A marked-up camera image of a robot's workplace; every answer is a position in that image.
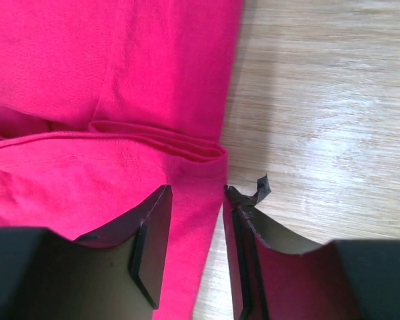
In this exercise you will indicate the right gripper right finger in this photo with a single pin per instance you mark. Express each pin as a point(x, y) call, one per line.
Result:
point(276, 273)

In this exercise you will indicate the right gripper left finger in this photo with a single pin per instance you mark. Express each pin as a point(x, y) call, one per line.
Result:
point(112, 272)

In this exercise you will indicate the magenta red t shirt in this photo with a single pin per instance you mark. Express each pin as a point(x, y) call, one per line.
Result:
point(102, 102)

